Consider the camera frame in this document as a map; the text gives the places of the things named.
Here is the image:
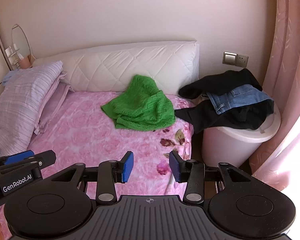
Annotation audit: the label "black garment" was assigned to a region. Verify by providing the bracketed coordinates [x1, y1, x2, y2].
[175, 99, 275, 133]
[178, 68, 263, 100]

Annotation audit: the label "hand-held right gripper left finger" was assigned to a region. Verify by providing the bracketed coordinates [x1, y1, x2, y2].
[51, 151, 135, 205]

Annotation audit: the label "white quilted headboard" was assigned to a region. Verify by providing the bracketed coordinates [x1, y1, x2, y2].
[32, 40, 200, 94]

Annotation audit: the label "pink floral blanket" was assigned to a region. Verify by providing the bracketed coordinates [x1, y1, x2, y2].
[0, 90, 194, 240]

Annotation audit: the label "white laundry bin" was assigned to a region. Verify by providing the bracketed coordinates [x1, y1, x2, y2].
[202, 105, 282, 168]

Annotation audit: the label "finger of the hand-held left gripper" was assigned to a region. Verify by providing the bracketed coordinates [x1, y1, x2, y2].
[0, 150, 57, 180]
[4, 150, 35, 165]

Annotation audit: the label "oval mirror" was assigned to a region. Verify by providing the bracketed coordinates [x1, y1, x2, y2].
[11, 24, 30, 58]

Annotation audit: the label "striped lilac pillow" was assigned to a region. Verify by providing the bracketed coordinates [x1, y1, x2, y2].
[0, 60, 68, 140]

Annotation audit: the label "green knit vest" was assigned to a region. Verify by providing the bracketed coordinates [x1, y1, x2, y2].
[101, 74, 176, 132]

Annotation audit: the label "gold wall socket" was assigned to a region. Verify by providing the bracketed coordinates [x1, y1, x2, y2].
[236, 54, 249, 67]

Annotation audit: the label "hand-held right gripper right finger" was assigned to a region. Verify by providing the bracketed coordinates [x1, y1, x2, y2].
[169, 151, 259, 205]

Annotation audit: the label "pink pillow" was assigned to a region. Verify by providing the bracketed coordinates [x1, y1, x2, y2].
[37, 70, 68, 128]

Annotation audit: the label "pink curtain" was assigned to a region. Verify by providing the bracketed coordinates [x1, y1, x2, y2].
[250, 0, 300, 193]

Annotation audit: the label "blue jeans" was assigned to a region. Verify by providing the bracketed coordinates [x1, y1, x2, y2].
[206, 84, 274, 115]

